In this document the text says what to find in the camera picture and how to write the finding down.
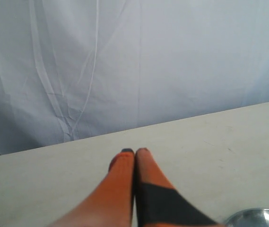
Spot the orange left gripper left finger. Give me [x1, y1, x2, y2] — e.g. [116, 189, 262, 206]
[50, 148, 134, 227]

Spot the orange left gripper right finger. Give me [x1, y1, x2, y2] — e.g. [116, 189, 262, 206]
[135, 148, 219, 227]

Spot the round metal plate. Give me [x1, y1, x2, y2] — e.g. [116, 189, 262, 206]
[224, 208, 269, 227]

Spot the white backdrop cloth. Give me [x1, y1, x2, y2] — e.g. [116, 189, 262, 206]
[0, 0, 269, 155]

